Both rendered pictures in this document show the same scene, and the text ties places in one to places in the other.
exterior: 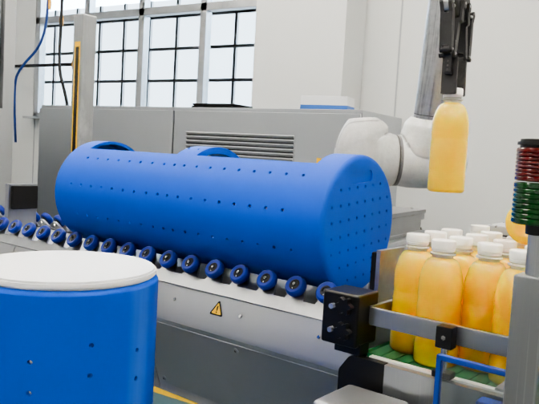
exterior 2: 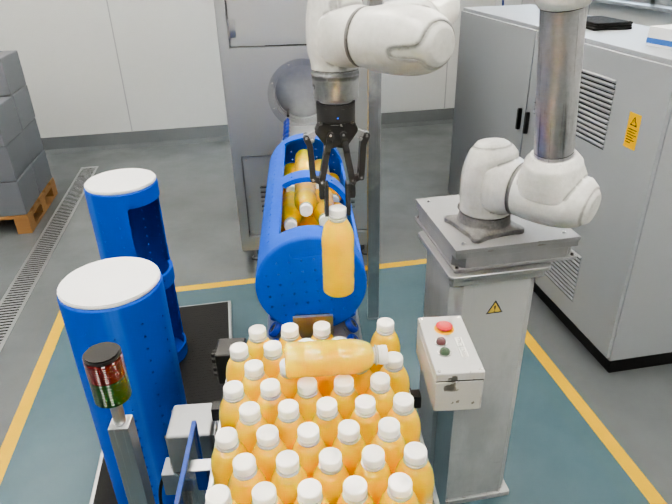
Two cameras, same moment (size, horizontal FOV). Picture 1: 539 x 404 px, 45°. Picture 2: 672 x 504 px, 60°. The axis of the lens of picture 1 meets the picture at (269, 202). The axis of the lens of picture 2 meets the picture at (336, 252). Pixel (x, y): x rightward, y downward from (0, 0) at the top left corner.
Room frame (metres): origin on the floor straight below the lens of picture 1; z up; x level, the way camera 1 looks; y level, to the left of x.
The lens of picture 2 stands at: (0.55, -1.18, 1.86)
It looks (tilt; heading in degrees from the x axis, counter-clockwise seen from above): 28 degrees down; 49
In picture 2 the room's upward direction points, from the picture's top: 2 degrees counter-clockwise
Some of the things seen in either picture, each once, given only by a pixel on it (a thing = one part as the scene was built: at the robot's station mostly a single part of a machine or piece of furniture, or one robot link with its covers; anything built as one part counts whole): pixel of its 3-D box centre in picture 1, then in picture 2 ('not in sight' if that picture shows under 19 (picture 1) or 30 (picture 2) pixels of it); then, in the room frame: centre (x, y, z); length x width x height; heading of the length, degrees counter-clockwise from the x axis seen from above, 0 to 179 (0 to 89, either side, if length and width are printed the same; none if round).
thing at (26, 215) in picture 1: (22, 207); not in sight; (2.11, 0.80, 1.00); 0.10 x 0.04 x 0.15; 142
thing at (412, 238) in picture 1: (417, 239); (257, 332); (1.11, -0.26, 1.09); 0.04 x 0.04 x 0.02
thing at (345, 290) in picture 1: (351, 318); (234, 362); (1.10, -0.15, 0.95); 0.10 x 0.07 x 0.10; 142
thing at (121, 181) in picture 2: not in sight; (120, 181); (1.35, 1.06, 1.03); 0.28 x 0.28 x 0.01
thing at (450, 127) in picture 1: (448, 144); (338, 253); (1.28, -0.35, 1.26); 0.07 x 0.07 x 0.19
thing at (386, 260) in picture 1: (385, 278); (313, 334); (1.29, -0.24, 0.99); 0.10 x 0.02 x 0.12; 142
